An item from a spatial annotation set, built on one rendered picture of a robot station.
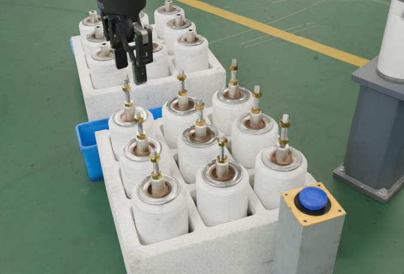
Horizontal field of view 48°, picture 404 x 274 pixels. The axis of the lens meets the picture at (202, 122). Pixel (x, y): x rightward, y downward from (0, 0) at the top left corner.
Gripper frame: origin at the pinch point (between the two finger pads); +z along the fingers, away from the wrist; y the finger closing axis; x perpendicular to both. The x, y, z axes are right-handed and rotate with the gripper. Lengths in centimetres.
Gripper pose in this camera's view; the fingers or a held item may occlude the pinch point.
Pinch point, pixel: (130, 68)
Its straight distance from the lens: 79.2
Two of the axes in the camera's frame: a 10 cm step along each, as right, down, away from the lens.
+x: 8.2, -3.4, 4.6
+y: 5.7, 4.6, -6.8
